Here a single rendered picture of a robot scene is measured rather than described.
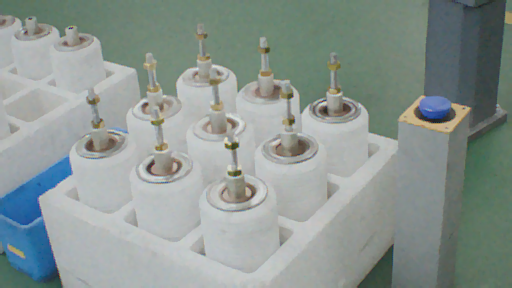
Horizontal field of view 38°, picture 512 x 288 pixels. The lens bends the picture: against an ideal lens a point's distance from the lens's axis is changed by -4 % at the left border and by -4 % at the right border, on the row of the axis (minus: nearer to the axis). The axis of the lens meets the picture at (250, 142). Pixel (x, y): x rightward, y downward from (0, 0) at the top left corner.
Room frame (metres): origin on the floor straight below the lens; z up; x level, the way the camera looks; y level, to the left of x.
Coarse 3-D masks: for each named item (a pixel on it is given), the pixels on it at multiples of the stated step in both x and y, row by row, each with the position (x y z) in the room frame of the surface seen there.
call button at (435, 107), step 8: (432, 96) 0.83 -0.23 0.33; (440, 96) 0.83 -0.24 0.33; (424, 104) 0.81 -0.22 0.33; (432, 104) 0.81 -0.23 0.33; (440, 104) 0.81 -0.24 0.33; (448, 104) 0.81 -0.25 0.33; (424, 112) 0.80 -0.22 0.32; (432, 112) 0.80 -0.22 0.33; (440, 112) 0.80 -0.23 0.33; (448, 112) 0.80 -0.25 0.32
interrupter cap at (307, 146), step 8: (272, 136) 0.89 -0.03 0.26; (280, 136) 0.89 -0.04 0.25; (304, 136) 0.89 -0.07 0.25; (264, 144) 0.87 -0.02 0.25; (272, 144) 0.87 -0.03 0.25; (280, 144) 0.88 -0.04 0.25; (304, 144) 0.87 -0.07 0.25; (312, 144) 0.86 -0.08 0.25; (264, 152) 0.85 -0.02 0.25; (272, 152) 0.85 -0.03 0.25; (280, 152) 0.86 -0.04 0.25; (296, 152) 0.85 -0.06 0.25; (304, 152) 0.85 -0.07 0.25; (312, 152) 0.84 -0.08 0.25; (272, 160) 0.83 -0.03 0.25; (280, 160) 0.83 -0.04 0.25; (288, 160) 0.83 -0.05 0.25; (296, 160) 0.83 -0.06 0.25; (304, 160) 0.83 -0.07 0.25
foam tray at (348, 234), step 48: (384, 144) 0.97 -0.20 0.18; (48, 192) 0.91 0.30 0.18; (336, 192) 0.85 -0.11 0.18; (384, 192) 0.92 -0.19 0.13; (96, 240) 0.83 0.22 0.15; (144, 240) 0.78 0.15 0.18; (192, 240) 0.77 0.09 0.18; (288, 240) 0.76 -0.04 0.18; (336, 240) 0.80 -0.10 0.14; (384, 240) 0.92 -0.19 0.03
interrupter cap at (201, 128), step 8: (200, 120) 0.95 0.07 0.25; (208, 120) 0.95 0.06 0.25; (232, 120) 0.95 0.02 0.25; (240, 120) 0.94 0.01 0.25; (192, 128) 0.93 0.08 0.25; (200, 128) 0.93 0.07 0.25; (208, 128) 0.93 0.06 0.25; (232, 128) 0.93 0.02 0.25; (240, 128) 0.92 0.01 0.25; (200, 136) 0.91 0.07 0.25; (208, 136) 0.91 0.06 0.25; (216, 136) 0.91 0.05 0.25; (224, 136) 0.90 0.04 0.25
